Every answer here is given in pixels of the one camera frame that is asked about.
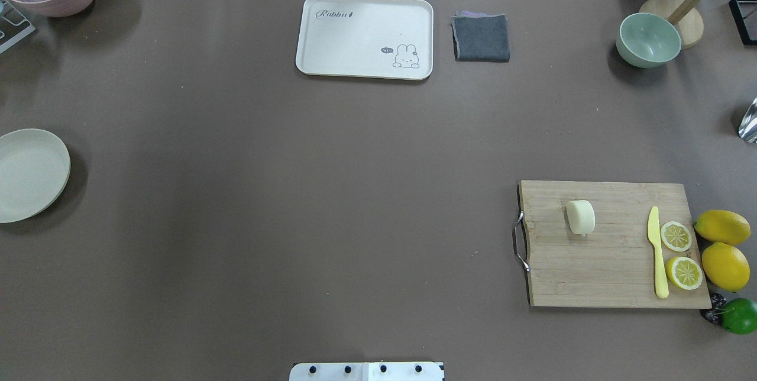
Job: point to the whole yellow lemon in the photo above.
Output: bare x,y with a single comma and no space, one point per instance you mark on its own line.
722,226
726,266

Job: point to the metal ice scoop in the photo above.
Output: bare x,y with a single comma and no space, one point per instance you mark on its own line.
747,128

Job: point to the lemon half near knife handle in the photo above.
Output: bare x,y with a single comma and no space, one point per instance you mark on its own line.
684,272

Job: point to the yellow plastic knife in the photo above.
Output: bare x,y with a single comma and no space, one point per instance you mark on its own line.
653,233

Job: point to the green lime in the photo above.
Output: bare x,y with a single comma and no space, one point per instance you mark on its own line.
739,316

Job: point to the white cup rack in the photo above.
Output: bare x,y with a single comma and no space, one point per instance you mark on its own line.
14,26

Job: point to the white steamed bun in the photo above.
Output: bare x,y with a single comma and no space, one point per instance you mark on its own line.
581,216

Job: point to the beige round plate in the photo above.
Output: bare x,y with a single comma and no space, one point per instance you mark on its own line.
35,168

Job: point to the black metal glass tray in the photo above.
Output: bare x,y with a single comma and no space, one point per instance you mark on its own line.
744,15

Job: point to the mint green bowl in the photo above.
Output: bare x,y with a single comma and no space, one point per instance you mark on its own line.
647,40

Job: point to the grey folded cloth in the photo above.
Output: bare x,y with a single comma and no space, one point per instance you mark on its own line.
481,37

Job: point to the lemon half near knife tip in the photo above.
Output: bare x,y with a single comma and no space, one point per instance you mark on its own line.
676,236

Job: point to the wooden cup stand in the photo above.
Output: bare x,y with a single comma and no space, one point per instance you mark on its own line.
682,14

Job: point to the bamboo cutting board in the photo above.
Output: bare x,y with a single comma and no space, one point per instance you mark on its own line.
613,267

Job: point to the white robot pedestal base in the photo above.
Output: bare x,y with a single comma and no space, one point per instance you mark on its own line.
379,370

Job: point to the cream rabbit tray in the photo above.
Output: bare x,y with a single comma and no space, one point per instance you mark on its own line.
385,39

